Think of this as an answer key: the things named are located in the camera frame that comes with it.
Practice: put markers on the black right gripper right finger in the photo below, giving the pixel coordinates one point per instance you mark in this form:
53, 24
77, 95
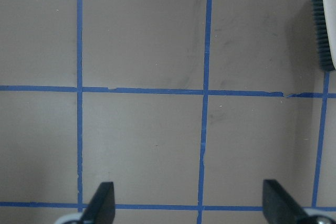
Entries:
279, 207

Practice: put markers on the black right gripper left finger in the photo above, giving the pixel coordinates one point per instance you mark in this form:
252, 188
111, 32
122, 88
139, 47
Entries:
101, 208

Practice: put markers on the white hand brush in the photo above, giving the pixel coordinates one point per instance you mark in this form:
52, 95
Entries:
324, 21

